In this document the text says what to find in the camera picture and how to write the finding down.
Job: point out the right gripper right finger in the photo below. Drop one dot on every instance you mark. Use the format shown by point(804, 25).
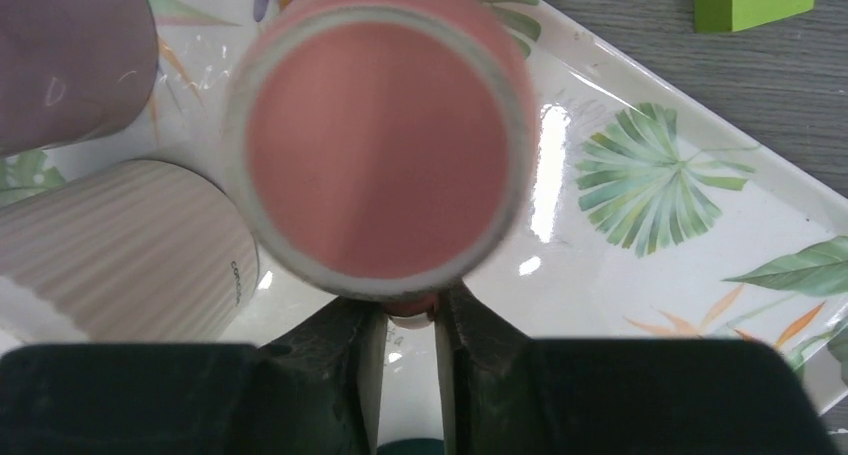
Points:
point(504, 392)

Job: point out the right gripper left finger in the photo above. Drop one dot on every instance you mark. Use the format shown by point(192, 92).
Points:
point(314, 390)

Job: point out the pink mug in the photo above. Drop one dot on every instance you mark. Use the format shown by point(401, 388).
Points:
point(381, 149)

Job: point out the white mug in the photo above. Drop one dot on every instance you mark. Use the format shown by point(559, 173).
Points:
point(143, 251)

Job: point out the lilac mug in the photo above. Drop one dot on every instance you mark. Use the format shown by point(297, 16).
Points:
point(73, 70)

